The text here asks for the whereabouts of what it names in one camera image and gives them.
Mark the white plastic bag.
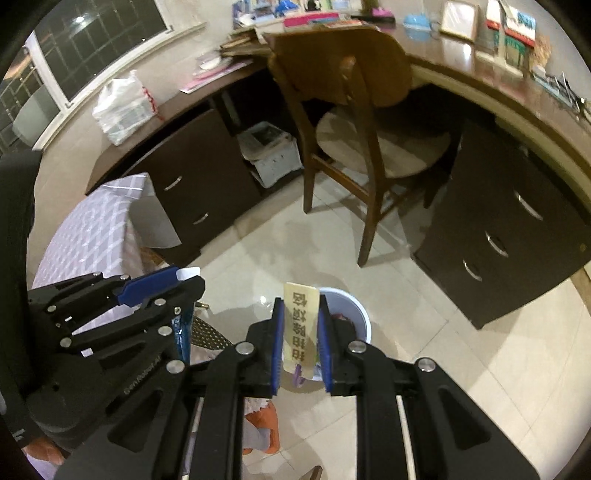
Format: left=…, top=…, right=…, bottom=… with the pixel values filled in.
left=92, top=70, right=158, bottom=146

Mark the white framed window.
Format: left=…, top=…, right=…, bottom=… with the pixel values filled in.
left=0, top=0, right=204, bottom=151

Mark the desk calendar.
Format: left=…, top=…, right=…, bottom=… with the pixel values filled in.
left=501, top=0, right=537, bottom=49

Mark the blue trash bin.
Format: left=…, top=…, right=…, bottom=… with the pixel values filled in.
left=281, top=287, right=372, bottom=394

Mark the wooden photo frame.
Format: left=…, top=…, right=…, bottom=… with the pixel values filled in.
left=438, top=0, right=481, bottom=43

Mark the row of books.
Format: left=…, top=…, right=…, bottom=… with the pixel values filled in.
left=231, top=0, right=365, bottom=28

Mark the wooden chair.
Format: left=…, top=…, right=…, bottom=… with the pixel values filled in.
left=263, top=25, right=455, bottom=267

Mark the stack of brown books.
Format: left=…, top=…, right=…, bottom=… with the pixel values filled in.
left=219, top=28, right=271, bottom=58

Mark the white printer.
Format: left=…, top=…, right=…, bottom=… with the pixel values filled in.
left=237, top=121, right=303, bottom=188

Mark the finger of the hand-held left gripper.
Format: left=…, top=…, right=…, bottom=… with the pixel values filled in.
left=28, top=265, right=188, bottom=325
left=58, top=276, right=206, bottom=357

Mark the long wooden desk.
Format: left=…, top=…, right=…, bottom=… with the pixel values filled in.
left=222, top=0, right=591, bottom=330

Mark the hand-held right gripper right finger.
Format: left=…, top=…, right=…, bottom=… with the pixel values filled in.
left=318, top=294, right=541, bottom=480

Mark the dark wooden cabinet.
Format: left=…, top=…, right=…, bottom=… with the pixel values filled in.
left=85, top=60, right=305, bottom=268

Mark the pink box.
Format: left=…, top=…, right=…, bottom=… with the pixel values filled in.
left=283, top=13, right=340, bottom=28

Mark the pink paper sheet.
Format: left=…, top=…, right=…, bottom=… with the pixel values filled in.
left=179, top=59, right=247, bottom=94

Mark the grey seat cushion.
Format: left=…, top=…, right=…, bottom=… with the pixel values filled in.
left=316, top=107, right=451, bottom=178

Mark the beige printed paper strip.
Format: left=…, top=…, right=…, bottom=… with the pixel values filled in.
left=284, top=281, right=321, bottom=386

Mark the mesh patterned stool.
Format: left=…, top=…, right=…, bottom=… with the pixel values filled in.
left=190, top=315, right=234, bottom=356

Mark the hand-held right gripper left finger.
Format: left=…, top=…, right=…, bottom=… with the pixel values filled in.
left=58, top=296, right=284, bottom=480

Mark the orange cloth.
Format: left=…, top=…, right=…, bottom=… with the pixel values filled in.
left=245, top=406, right=280, bottom=455

